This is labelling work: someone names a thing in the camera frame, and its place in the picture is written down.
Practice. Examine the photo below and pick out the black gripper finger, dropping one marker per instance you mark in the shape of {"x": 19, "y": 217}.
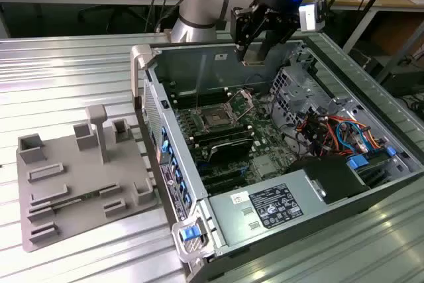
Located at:
{"x": 278, "y": 34}
{"x": 241, "y": 26}

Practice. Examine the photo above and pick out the CPU square plate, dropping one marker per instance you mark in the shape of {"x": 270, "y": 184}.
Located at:
{"x": 255, "y": 57}

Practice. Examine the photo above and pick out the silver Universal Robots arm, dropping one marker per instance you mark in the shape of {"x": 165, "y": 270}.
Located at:
{"x": 198, "y": 11}

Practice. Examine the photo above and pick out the black RAM slot bank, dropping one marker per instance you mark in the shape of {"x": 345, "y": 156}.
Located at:
{"x": 198, "y": 95}

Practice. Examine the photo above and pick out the CPU socket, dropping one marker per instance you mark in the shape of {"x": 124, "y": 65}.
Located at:
{"x": 215, "y": 119}

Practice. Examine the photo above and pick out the metal drive cage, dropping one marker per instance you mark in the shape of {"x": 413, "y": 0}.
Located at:
{"x": 298, "y": 94}

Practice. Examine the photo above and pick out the open grey PC case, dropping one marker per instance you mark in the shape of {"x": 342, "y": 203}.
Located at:
{"x": 348, "y": 64}

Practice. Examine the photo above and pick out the green motherboard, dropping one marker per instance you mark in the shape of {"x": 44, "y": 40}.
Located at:
{"x": 265, "y": 137}

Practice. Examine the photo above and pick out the black installed RAM sticks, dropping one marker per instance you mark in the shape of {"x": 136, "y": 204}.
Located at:
{"x": 222, "y": 133}

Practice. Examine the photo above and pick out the black graphics card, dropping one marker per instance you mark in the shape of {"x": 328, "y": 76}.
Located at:
{"x": 230, "y": 150}

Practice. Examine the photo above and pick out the silver chipset heatsink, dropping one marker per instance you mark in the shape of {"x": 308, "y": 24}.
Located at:
{"x": 266, "y": 165}

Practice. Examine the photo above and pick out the black office chair base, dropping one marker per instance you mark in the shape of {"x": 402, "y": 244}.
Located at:
{"x": 109, "y": 16}

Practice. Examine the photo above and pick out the black box under desk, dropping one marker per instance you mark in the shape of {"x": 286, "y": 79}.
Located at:
{"x": 404, "y": 81}

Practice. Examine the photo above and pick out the large blue drive clip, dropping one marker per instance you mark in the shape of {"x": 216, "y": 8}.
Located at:
{"x": 358, "y": 162}

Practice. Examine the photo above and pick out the black plastic air shroud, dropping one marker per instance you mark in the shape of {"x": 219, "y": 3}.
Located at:
{"x": 331, "y": 177}

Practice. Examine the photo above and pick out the black expansion slots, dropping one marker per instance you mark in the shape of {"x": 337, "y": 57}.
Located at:
{"x": 222, "y": 180}

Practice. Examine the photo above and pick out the small blue clip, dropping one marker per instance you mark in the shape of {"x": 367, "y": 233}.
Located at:
{"x": 391, "y": 151}

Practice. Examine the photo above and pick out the grey power supply unit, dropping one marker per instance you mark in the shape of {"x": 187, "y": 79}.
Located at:
{"x": 238, "y": 226}

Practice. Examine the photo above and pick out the blue case latch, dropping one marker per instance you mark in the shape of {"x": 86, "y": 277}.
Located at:
{"x": 189, "y": 233}

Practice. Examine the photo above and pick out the grey parts rack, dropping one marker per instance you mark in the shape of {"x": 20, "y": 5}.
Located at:
{"x": 79, "y": 177}

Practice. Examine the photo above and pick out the green RAM stick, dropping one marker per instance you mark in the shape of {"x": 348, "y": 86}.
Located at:
{"x": 71, "y": 200}

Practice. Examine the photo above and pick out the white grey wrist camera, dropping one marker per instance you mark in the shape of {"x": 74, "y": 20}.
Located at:
{"x": 306, "y": 18}

